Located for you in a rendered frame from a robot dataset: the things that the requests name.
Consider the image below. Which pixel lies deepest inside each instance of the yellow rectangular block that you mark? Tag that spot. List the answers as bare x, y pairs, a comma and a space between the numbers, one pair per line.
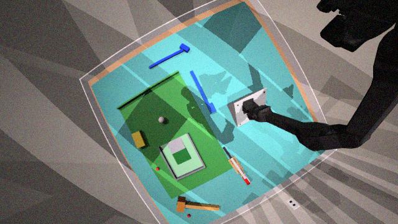
139, 139

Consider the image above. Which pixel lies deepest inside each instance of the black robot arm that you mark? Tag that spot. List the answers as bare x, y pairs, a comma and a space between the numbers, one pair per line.
365, 20

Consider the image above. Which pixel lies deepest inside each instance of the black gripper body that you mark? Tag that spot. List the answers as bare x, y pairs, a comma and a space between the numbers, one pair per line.
332, 30

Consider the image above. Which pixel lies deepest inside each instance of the green flat mat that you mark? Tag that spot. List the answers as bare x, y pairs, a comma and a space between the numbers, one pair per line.
173, 100

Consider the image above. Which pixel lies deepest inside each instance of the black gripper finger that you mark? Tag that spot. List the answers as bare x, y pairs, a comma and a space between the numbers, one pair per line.
339, 18

